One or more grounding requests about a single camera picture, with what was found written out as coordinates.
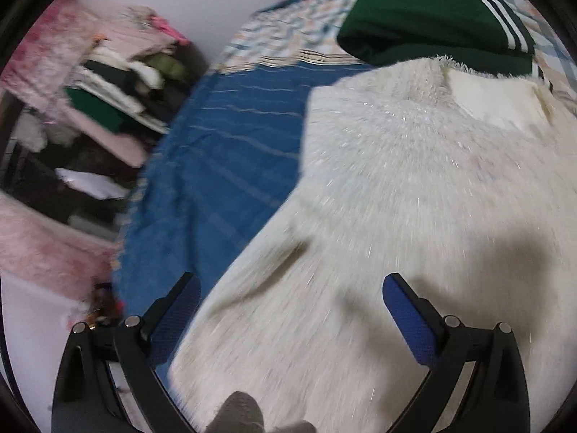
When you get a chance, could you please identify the green striped garment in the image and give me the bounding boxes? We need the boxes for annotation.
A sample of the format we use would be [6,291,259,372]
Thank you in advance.
[337,0,542,77]

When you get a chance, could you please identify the shelf of folded clothes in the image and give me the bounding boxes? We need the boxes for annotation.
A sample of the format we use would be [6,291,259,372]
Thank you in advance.
[40,6,206,217]

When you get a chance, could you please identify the pink fluffy cloth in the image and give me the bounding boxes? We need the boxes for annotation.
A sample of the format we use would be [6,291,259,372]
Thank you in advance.
[0,192,118,301]

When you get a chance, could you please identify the plaid bed sheet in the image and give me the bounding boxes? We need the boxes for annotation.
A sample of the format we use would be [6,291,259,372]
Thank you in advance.
[212,0,577,113]

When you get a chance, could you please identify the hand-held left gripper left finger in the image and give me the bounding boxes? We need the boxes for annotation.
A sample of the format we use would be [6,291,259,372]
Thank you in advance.
[51,272,202,433]

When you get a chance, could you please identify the blue striped blanket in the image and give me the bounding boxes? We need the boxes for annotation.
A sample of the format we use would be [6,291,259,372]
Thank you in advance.
[110,62,379,298]

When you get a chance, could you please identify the white fluffy sweater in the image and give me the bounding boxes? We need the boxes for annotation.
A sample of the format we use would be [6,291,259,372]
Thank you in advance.
[169,54,577,433]

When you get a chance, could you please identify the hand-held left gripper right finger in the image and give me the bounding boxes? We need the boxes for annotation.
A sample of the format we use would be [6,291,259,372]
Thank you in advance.
[382,273,531,433]

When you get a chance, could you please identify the pink floral curtain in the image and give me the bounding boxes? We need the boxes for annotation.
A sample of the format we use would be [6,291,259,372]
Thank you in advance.
[0,0,97,122]

